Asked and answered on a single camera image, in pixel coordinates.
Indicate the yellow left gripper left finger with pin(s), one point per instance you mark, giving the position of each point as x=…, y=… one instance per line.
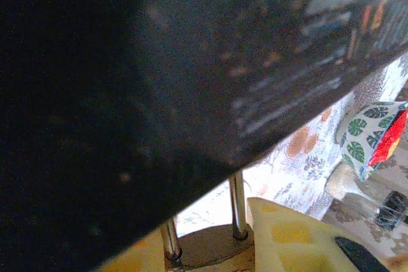
x=150, y=253

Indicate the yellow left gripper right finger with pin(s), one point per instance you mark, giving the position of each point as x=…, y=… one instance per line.
x=303, y=246

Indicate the brass padlock with silver shackle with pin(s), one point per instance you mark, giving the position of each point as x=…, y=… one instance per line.
x=210, y=246

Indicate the glass bottle with black cap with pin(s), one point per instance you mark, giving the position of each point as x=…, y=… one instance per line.
x=390, y=210

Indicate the starry night print box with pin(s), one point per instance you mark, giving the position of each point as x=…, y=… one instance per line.
x=127, y=93

